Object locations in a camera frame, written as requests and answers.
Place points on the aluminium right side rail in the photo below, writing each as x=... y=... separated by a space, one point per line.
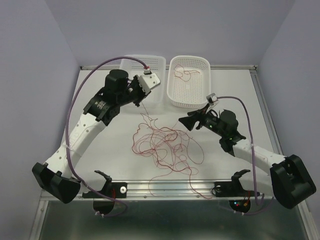
x=266 y=113

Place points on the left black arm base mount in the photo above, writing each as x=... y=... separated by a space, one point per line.
x=107 y=187

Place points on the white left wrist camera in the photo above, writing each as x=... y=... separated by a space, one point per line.
x=148 y=82

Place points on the aluminium rail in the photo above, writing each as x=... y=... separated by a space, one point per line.
x=266 y=113
x=149 y=190

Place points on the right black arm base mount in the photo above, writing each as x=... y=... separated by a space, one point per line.
x=232 y=187

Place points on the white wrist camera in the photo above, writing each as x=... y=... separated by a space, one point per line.
x=148 y=82
x=212 y=101

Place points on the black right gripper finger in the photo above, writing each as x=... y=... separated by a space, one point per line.
x=198 y=113
x=189 y=121

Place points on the aluminium front rail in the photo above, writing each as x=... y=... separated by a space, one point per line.
x=149 y=190

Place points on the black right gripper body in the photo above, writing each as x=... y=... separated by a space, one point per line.
x=209 y=121

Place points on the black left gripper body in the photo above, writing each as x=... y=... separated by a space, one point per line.
x=135 y=93

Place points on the white perforated plastic basket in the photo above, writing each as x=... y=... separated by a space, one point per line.
x=189 y=81

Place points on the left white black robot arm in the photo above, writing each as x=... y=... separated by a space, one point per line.
x=57 y=174

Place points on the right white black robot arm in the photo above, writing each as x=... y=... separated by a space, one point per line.
x=287 y=178

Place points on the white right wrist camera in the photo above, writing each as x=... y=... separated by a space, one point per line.
x=212 y=101

